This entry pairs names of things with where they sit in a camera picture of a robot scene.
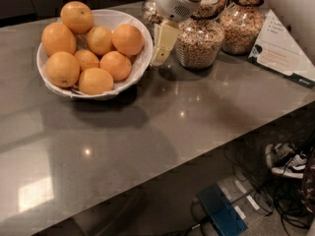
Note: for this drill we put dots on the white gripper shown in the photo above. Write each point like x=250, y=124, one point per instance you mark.
x=171, y=2

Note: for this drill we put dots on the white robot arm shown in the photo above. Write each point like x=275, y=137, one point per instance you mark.
x=173, y=12

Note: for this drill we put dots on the white bowl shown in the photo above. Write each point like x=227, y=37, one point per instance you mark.
x=110, y=19

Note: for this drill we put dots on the small centre orange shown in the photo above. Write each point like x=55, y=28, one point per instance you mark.
x=86, y=59

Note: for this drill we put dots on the left glass cereal jar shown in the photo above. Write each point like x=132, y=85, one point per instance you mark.
x=150, y=16

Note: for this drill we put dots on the glass cereal jar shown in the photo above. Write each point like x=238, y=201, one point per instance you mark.
x=242, y=21
x=150, y=16
x=200, y=37

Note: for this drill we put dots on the middle glass cereal jar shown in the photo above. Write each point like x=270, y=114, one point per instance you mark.
x=200, y=37

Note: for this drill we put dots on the right glass cereal jar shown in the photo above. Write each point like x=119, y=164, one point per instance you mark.
x=242, y=21

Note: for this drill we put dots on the allergens info card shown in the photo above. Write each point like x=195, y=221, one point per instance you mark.
x=276, y=50

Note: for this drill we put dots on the grey sneaker behind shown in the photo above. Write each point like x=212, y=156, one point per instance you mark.
x=278, y=154

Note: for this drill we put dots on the black white sneaker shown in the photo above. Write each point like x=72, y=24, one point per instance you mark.
x=294, y=168

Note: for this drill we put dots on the blue box on floor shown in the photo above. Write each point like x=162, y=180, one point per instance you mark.
x=220, y=212

